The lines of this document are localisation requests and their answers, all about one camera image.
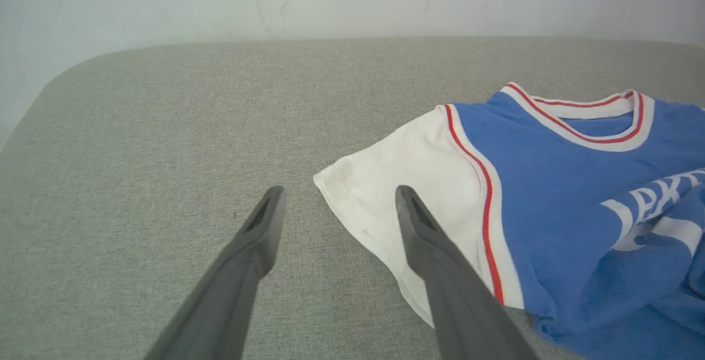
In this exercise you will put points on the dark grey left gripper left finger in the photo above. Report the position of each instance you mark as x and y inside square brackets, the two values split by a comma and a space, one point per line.
[231, 294]

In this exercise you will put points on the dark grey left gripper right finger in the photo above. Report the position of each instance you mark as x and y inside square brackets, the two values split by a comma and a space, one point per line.
[457, 305]

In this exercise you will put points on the blue white basketball jersey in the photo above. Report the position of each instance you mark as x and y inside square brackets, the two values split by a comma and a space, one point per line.
[551, 200]

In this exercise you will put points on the grey fabric sofa cushion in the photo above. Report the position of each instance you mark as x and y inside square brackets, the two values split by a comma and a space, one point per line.
[165, 129]

